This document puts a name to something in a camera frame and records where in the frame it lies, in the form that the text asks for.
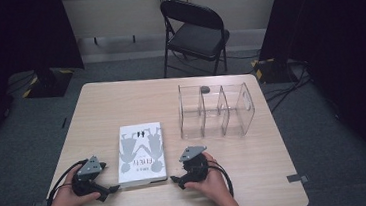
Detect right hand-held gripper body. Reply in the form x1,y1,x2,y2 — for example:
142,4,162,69
178,144,211,184

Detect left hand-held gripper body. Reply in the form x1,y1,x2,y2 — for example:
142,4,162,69
69,154,110,198

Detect white book with grey figures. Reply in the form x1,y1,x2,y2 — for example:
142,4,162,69
113,121,169,189

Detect clear acrylic divided book rack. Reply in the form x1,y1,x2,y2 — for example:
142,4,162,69
175,78,258,142

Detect person's right hand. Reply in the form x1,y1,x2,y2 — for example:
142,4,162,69
182,150,231,204

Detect person's left hand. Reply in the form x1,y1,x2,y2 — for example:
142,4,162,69
47,163,102,206

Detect black stand base yellow tape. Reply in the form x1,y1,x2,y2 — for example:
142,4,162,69
250,54,298,86
21,65,76,101

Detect grey tape strip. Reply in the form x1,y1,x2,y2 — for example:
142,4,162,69
286,172,309,185

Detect black folding chair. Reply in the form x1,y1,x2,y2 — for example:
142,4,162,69
156,0,235,81

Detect black curtain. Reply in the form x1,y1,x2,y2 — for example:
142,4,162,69
0,0,93,157
253,0,366,190

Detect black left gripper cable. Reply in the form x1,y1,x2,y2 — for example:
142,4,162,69
43,159,93,206

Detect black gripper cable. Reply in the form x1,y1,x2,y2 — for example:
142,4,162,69
208,158,235,199
43,159,93,206

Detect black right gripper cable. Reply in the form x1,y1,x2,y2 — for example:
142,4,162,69
208,158,235,199

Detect black floor cables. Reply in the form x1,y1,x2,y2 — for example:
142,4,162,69
261,60,316,114

